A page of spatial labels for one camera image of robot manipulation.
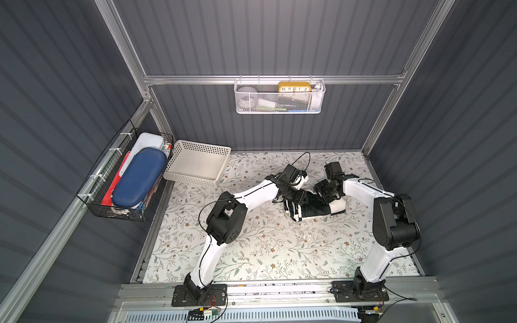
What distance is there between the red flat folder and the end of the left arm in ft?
1.71

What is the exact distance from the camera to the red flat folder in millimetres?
649

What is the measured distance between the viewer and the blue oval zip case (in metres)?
0.64

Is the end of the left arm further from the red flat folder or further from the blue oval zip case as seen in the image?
the red flat folder

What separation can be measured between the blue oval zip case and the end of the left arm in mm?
399

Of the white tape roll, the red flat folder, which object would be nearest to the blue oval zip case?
the red flat folder
